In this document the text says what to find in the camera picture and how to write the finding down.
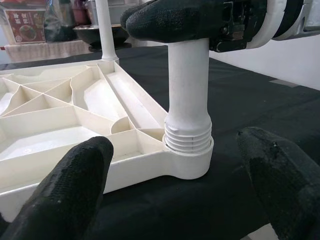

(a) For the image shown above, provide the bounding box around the black bowl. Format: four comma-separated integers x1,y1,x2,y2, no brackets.
73,24,130,48

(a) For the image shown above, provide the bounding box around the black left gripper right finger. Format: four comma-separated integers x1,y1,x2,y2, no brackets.
236,126,320,240

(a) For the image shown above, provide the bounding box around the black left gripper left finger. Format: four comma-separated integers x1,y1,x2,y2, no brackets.
0,136,115,240

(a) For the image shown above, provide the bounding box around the white plastic table leg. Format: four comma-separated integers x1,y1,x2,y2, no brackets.
94,0,119,62
163,37,213,154

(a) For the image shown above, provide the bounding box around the red printed box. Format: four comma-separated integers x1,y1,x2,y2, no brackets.
4,9,47,45

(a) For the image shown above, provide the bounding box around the black tablecloth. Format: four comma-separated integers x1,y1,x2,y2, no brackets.
0,46,320,240

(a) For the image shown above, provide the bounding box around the white plastic children table top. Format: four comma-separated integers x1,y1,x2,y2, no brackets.
0,59,215,223

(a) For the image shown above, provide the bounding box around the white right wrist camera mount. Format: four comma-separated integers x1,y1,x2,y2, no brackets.
246,0,308,49

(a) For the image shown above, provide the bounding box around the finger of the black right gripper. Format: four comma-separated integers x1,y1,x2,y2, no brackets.
120,0,163,28
125,0,226,43

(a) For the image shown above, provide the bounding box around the beige cloth covered side table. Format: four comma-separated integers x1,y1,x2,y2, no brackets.
4,39,91,62

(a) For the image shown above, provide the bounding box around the dark crumpled bag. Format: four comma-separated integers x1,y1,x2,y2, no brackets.
43,0,76,43

